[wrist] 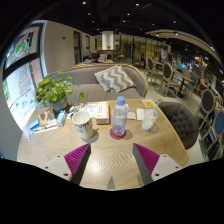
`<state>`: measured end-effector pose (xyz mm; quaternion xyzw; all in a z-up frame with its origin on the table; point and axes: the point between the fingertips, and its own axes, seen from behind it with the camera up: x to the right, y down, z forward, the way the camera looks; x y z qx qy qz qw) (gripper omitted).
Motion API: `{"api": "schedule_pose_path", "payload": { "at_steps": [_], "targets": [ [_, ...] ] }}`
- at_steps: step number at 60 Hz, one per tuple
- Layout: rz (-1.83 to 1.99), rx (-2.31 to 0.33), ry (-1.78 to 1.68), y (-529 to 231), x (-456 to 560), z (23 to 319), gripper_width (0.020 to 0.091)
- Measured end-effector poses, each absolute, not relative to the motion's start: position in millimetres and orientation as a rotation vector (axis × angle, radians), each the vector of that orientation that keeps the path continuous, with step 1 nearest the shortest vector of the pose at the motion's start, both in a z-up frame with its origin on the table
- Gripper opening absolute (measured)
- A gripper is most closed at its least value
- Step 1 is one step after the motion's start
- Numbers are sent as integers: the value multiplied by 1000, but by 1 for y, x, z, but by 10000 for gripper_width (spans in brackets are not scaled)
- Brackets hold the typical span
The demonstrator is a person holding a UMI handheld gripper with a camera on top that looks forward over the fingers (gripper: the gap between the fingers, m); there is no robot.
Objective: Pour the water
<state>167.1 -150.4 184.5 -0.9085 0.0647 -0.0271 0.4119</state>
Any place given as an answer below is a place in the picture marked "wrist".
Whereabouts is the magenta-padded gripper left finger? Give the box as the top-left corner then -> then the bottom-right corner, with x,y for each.
43,143 -> 92,186

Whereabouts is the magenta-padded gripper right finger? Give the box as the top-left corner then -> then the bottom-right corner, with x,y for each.
132,143 -> 184,186

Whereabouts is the clear blue-capped water bottle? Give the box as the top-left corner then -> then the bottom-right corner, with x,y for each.
111,95 -> 130,137

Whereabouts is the white mug with black print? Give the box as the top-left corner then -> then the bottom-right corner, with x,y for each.
71,110 -> 95,140

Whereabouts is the clear plastic cup with straw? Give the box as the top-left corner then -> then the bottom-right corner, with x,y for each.
141,99 -> 161,132

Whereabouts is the flat round red coaster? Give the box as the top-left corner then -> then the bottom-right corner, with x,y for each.
109,127 -> 127,141

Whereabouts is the small light blue carton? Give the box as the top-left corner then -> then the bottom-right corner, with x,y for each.
56,109 -> 67,128

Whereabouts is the white paper napkin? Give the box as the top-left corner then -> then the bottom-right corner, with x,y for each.
135,107 -> 148,122

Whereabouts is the white printed leaflet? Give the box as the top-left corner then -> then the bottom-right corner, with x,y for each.
126,111 -> 137,121

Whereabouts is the dark tufted armchair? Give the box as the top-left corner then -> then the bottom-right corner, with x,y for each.
156,101 -> 200,151

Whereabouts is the colourful printed leaflet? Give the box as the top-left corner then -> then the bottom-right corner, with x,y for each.
67,103 -> 88,120

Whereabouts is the brown kraft card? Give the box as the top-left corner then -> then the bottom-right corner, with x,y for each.
37,108 -> 57,128

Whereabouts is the white orange menu booklet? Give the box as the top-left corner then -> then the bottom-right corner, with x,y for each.
85,101 -> 111,126

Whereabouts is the small blue white box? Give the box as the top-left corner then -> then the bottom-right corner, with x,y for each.
29,118 -> 40,132

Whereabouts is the yellow square card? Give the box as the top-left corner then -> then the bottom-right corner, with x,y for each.
141,98 -> 157,109

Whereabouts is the grey curved sofa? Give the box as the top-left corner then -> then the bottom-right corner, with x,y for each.
49,63 -> 149,107

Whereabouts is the green potted plant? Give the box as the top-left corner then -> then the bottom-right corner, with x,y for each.
34,71 -> 87,115

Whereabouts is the grey white chevron cushion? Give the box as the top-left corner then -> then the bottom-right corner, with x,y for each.
93,64 -> 137,94

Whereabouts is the group of round-backed chairs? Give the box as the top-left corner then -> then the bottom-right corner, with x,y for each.
143,55 -> 224,161

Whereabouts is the person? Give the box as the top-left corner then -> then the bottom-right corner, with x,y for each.
83,49 -> 102,65

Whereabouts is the white round pillar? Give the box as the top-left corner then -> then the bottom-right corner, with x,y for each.
101,30 -> 115,51

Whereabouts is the group of ceiling spotlights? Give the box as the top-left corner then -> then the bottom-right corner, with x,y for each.
81,0 -> 214,51

